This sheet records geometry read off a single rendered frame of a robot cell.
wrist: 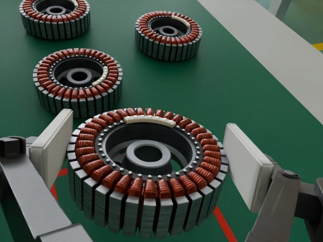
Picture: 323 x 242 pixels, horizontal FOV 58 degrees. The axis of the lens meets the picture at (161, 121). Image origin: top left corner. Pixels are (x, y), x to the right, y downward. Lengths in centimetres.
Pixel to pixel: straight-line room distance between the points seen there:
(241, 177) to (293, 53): 45
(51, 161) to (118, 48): 36
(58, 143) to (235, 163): 11
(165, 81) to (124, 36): 14
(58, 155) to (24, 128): 20
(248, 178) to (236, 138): 3
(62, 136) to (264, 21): 57
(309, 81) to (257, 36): 15
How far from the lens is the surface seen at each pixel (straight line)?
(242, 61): 53
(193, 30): 51
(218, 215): 32
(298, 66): 58
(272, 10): 131
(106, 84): 37
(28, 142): 18
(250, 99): 45
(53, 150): 17
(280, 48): 61
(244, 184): 18
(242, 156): 19
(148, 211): 17
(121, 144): 23
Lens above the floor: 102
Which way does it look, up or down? 46 degrees down
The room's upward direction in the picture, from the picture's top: 10 degrees clockwise
